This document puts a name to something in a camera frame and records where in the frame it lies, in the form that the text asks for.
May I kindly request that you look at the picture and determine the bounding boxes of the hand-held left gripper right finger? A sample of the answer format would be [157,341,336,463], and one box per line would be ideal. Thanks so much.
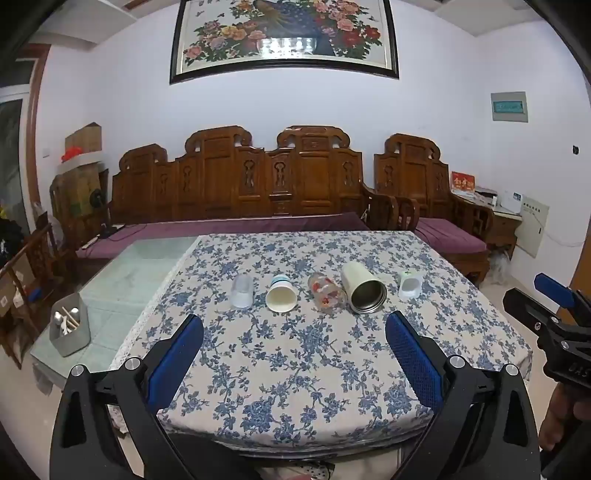
[342,311,541,480]

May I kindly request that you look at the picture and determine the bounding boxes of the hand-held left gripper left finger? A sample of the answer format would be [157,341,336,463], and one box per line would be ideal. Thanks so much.
[50,314,264,480]

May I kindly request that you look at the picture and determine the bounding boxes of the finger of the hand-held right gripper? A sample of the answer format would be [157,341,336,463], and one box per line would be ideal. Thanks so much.
[534,272,591,320]
[503,288,561,343]

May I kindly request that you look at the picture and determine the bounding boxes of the small white cup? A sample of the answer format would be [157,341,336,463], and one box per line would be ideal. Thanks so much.
[398,271,423,299]

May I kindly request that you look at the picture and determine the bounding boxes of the cream steel tumbler cup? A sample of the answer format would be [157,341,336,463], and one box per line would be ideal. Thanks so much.
[341,261,387,315]

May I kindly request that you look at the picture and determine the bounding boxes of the translucent plastic cup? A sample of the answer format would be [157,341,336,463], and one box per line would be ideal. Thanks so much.
[230,274,254,310]

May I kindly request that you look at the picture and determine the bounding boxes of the red patterned glass cup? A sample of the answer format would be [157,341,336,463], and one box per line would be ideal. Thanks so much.
[307,272,347,314]

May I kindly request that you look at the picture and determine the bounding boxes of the white paper cup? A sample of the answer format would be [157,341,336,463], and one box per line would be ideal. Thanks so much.
[265,274,297,312]

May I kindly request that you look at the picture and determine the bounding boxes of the person's right hand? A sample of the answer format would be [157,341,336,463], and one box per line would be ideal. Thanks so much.
[539,382,591,454]

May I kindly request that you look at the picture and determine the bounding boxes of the orange wooden door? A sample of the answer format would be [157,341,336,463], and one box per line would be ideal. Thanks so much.
[569,237,591,298]

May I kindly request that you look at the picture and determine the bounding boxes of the clear plastic bag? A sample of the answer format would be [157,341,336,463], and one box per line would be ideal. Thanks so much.
[488,251,511,283]

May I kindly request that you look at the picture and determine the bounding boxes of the white electrical box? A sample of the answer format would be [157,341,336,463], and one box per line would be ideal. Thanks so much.
[516,196,550,258]

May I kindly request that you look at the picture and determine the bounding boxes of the wooden side table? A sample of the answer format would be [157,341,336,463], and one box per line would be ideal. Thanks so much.
[485,203,523,260]

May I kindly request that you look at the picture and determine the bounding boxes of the grey utensil holder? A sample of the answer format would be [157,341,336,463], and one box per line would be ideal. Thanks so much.
[49,292,91,357]

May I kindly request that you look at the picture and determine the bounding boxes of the purple armchair cushion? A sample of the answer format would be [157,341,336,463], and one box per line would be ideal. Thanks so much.
[416,217,488,254]

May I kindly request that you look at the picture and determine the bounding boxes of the blue floral tablecloth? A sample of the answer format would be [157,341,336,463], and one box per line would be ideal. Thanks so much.
[108,230,534,459]

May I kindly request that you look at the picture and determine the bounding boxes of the purple sofa cushion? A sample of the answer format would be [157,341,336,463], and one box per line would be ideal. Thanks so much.
[76,212,371,260]

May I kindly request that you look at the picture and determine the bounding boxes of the wooden chair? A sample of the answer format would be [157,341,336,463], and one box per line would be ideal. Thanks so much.
[0,225,63,367]

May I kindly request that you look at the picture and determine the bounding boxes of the carved wooden armchair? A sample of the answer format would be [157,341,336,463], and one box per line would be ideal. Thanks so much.
[373,133,495,285]

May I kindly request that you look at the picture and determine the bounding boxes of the carved wooden sofa bench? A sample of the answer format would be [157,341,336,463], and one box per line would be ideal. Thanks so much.
[108,124,400,232]

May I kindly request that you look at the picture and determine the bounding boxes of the stacked cardboard boxes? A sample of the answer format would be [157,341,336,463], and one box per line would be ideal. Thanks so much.
[50,161,110,219]

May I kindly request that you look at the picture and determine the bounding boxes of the cardboard box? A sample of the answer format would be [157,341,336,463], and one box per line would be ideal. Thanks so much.
[64,122,103,156]

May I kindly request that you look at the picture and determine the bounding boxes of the framed floral painting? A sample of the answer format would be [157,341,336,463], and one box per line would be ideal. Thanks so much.
[169,0,400,86]

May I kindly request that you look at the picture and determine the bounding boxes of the wall panel with green window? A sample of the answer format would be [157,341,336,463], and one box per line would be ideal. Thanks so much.
[490,91,528,123]

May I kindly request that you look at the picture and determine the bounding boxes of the wooden door frame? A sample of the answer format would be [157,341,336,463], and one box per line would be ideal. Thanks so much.
[24,43,52,200]

